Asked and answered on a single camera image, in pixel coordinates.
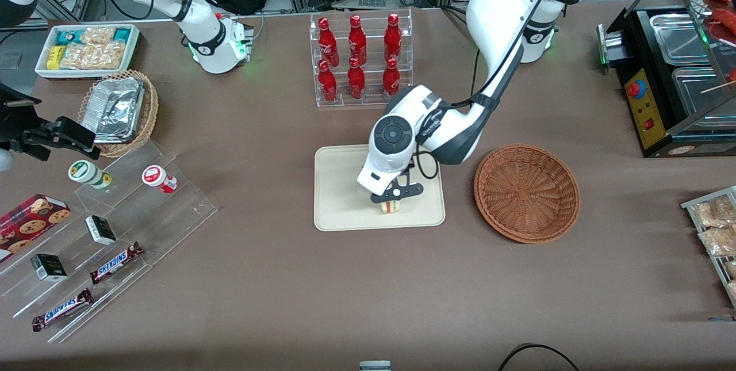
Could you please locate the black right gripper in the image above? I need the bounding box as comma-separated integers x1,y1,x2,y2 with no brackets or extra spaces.
0,83,102,162

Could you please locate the beige rectangular tray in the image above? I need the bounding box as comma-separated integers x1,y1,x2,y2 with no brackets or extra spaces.
313,144,446,232

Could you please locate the light wicker basket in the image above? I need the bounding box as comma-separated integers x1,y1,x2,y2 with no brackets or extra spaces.
77,70,159,159

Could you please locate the brown wicker basket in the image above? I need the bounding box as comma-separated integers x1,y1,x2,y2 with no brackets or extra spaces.
473,144,581,244

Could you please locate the green lid cup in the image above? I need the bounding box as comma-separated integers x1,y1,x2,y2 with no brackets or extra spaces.
68,160,113,191

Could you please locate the stack of foil trays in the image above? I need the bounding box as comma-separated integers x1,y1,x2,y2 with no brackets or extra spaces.
80,77,145,143

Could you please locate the white plastic snack bin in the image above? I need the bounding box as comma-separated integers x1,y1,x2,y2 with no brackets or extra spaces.
34,24,141,80

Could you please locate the clear bag of crackers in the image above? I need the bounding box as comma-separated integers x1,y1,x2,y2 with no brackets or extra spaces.
80,27,116,47
60,43,126,70

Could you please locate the red lid cup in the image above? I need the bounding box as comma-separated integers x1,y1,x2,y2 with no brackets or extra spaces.
142,165,178,194

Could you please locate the red cookie box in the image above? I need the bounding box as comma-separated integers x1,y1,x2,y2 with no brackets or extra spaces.
0,194,72,263

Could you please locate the small black box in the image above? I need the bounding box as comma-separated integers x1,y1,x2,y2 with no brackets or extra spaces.
85,215,117,246
30,254,68,283

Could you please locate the clear acrylic bottle rack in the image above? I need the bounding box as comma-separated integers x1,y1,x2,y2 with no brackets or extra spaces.
309,9,414,109

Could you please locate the red cola bottle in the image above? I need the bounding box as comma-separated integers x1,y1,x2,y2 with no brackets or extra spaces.
384,13,403,62
318,17,340,68
382,58,401,100
348,15,367,66
318,60,338,104
347,57,366,101

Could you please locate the clear acrylic stepped stand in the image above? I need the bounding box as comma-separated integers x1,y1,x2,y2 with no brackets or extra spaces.
0,138,219,345

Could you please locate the snickers bar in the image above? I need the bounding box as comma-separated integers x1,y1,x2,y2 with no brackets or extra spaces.
89,242,145,285
32,288,94,332

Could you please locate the black hot food display case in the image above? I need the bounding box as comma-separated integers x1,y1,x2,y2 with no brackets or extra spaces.
597,0,736,159

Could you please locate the steel food pan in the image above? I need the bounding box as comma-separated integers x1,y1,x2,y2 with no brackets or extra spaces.
672,66,736,131
649,13,716,66

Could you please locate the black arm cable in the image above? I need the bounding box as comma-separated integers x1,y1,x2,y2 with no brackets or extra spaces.
415,0,570,181

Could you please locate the black table cable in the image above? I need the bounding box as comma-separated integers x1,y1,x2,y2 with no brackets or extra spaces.
497,343,582,371

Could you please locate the grey wire rack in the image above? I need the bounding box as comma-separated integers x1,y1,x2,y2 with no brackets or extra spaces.
681,186,736,309

